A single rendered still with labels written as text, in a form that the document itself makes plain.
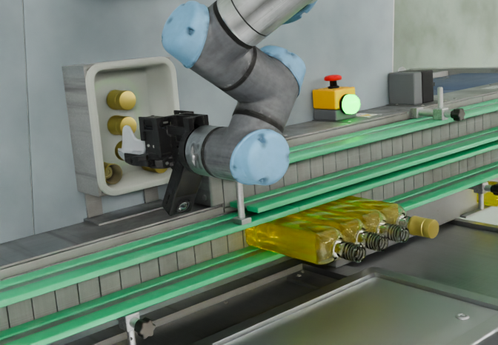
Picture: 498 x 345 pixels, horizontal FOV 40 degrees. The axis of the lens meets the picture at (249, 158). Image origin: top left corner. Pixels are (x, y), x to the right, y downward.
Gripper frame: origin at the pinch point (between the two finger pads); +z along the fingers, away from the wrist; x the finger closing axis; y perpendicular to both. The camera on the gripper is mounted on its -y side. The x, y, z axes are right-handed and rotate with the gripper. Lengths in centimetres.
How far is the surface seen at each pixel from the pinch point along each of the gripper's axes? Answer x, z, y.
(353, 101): -55, -2, 1
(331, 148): -35.5, -12.7, -5.0
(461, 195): -92, -4, -29
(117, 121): 0.4, 3.7, 5.2
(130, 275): 6.1, -4.2, -19.5
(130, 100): -2.1, 2.5, 8.6
